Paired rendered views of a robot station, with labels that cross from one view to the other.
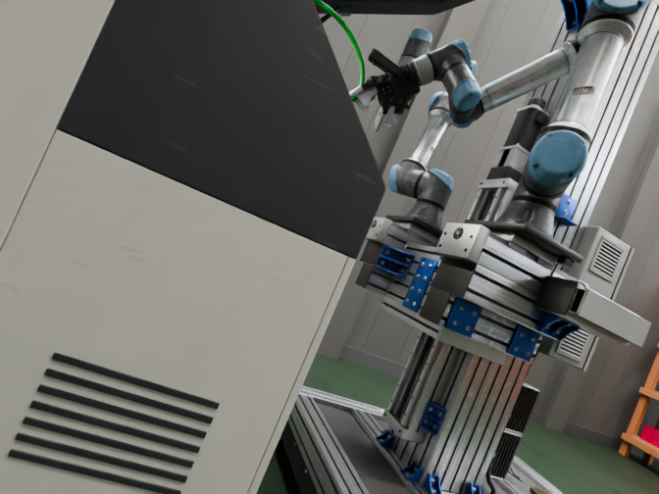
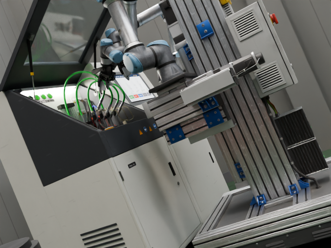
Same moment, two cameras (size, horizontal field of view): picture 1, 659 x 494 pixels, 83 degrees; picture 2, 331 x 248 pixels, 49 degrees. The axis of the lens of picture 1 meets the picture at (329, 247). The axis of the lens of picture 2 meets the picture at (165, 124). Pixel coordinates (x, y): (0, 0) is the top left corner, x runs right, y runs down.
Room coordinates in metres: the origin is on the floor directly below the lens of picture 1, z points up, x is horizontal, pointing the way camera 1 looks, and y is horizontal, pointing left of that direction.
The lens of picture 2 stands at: (-0.53, -1.68, 0.78)
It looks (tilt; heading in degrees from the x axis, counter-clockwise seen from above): 2 degrees up; 41
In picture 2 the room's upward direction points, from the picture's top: 23 degrees counter-clockwise
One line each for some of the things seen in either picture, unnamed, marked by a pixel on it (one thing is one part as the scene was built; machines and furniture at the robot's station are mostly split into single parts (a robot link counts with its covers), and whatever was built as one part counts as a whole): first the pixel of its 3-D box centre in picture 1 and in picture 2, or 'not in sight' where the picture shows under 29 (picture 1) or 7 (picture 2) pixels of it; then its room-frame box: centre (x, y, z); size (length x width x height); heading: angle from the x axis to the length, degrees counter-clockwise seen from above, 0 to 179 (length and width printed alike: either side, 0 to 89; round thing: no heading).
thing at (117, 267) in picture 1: (170, 339); (130, 212); (1.04, 0.30, 0.39); 0.70 x 0.58 x 0.79; 13
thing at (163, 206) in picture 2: not in sight; (161, 194); (1.10, 0.02, 0.44); 0.65 x 0.02 x 0.68; 13
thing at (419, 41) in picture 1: (416, 49); (113, 37); (1.23, -0.01, 1.54); 0.09 x 0.08 x 0.11; 151
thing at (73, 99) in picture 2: not in sight; (83, 111); (1.22, 0.58, 1.20); 0.13 x 0.03 x 0.31; 13
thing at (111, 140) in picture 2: not in sight; (133, 135); (1.10, 0.04, 0.87); 0.62 x 0.04 x 0.16; 13
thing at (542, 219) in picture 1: (527, 220); (169, 73); (1.03, -0.48, 1.09); 0.15 x 0.15 x 0.10
